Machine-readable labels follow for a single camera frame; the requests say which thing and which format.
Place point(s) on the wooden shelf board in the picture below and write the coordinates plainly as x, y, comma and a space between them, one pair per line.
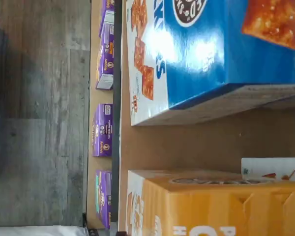
186, 147

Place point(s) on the blue white pretzel crackers box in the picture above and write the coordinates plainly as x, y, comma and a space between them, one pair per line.
199, 61

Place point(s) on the purple and teal Annie's box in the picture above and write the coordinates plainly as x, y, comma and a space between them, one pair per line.
103, 199

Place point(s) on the yellow white pretzel crackers box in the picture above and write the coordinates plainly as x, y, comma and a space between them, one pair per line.
199, 209

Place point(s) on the white box behind orange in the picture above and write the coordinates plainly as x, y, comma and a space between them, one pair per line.
268, 167

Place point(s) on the purple snack boxes group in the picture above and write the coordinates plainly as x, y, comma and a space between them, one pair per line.
91, 61

